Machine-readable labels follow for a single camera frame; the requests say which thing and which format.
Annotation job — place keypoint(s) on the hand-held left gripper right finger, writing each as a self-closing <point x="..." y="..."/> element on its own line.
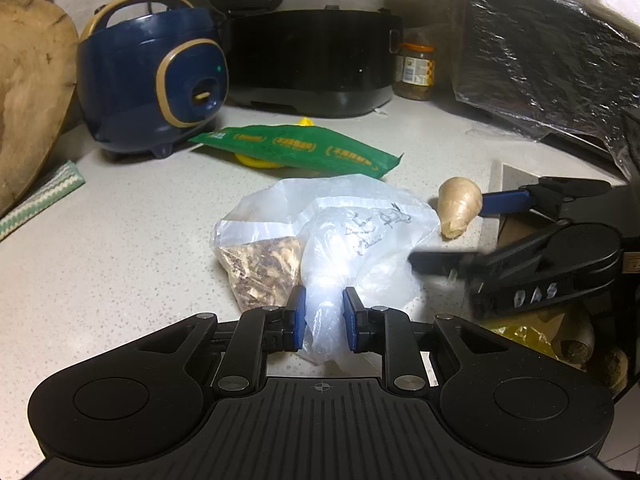
<point x="350" y="320"/>

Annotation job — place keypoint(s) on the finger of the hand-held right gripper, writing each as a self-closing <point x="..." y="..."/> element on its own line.
<point x="505" y="202"/>
<point x="450" y="264"/>

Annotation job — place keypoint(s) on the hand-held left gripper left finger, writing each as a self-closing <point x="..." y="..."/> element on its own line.
<point x="297" y="320"/>

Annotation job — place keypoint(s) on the ginger root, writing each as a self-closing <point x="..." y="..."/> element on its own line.
<point x="457" y="205"/>

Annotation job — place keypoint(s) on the bag of dried brown pieces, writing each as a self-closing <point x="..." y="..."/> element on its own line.
<point x="265" y="270"/>

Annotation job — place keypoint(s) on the white plastic bag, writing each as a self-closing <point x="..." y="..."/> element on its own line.
<point x="360" y="230"/>

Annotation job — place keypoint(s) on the yellow bin liner bag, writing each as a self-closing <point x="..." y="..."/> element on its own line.
<point x="520" y="335"/>

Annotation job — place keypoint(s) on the brown round object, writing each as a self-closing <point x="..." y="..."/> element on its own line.
<point x="615" y="367"/>
<point x="577" y="345"/>

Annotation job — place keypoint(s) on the black oven in plastic wrap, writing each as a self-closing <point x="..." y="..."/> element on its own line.
<point x="525" y="60"/>

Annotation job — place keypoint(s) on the glass jar with label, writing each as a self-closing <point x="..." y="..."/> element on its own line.
<point x="417" y="72"/>

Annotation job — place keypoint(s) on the yellow plastic object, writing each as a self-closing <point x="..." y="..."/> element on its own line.
<point x="255" y="162"/>

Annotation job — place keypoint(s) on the green snack packet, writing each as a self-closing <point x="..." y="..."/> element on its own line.
<point x="300" y="147"/>

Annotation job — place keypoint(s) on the black rice cooker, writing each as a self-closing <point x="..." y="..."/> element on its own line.
<point x="310" y="60"/>

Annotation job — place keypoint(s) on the green striped cloth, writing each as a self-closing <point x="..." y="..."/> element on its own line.
<point x="45" y="195"/>

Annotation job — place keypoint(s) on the blue rice cooker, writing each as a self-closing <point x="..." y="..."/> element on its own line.
<point x="125" y="85"/>

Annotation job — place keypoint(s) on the round wooden cutting board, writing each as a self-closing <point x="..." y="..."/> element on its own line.
<point x="30" y="100"/>

